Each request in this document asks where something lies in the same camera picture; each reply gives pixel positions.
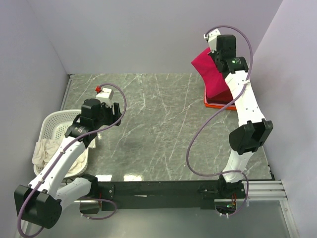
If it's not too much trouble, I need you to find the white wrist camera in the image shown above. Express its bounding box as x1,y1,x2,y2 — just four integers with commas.
204,28,221,52
95,86,114,107

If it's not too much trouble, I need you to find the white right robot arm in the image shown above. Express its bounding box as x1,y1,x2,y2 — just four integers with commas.
208,30,273,196

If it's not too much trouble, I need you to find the cream cloth in basket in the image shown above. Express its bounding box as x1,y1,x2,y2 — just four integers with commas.
32,136,96,178

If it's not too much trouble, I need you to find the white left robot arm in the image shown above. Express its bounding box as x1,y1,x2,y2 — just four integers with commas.
14,99,125,229

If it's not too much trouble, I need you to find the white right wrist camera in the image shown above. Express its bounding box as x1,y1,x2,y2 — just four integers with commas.
204,28,221,52

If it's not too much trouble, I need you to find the hot pink t-shirt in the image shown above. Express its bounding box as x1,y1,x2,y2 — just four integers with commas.
191,47,225,83

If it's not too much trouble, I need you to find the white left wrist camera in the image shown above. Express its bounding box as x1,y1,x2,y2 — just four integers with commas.
95,86,114,107

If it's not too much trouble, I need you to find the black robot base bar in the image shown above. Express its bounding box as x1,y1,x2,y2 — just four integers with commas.
87,178,246,211

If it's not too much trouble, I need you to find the orange folded t-shirt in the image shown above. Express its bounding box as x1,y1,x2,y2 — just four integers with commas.
204,101,236,111

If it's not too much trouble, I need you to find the dark red folded t-shirt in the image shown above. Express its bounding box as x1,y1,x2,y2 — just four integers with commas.
204,81,233,105

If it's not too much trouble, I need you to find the white plastic laundry basket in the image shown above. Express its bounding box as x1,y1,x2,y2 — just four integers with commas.
33,109,91,178

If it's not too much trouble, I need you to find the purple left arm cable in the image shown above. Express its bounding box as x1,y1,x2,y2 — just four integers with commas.
16,83,127,237

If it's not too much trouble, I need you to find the aluminium frame rail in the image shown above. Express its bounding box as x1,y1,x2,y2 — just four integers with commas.
13,179,300,238

